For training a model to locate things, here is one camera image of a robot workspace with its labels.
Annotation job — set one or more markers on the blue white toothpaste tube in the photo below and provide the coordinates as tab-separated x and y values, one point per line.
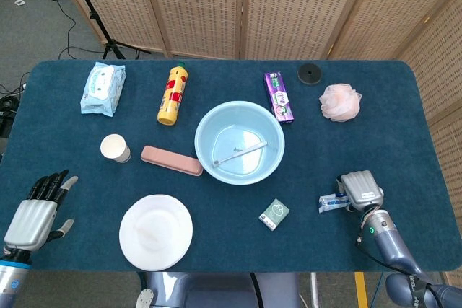
330	204

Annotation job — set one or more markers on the dark blue table mat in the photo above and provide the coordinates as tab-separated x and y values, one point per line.
231	236

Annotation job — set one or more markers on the black round disc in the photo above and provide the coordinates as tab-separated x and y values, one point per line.
305	76

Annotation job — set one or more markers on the green tissue pack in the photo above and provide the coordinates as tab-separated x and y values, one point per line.
274	214

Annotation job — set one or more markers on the white paper cup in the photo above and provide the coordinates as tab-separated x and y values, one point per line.
114	147

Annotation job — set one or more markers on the pink mesh bath pouf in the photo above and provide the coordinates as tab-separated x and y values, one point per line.
340	103

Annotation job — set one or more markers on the grey-blue robot torso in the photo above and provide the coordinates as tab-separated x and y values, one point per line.
216	290

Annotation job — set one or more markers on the white toothbrush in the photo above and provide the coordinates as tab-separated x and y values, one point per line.
240	154

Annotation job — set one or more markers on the white paper plate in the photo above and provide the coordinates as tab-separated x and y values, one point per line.
155	232

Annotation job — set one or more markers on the yellow bottle with red label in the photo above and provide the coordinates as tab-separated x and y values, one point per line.
172	99

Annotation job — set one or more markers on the light blue wet wipes pack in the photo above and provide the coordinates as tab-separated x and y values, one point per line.
103	88

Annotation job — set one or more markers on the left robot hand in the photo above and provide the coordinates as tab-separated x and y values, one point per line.
32	221

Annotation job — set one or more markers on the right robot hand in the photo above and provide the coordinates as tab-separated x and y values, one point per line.
362	189

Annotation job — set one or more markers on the woven wooden folding screen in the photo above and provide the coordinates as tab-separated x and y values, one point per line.
202	8

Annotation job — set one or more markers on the black tripod stand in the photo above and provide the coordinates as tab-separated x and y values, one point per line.
94	16

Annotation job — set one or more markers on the white table leg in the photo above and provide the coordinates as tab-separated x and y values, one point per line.
314	290

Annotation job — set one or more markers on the black floor device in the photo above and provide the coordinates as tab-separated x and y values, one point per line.
5	104

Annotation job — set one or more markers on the purple toothpaste box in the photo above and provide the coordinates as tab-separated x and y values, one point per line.
278	97

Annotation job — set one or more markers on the light blue plastic basin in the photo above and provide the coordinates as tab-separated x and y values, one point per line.
205	142

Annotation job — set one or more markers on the pink toothbrush case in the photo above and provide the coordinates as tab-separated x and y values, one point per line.
171	161

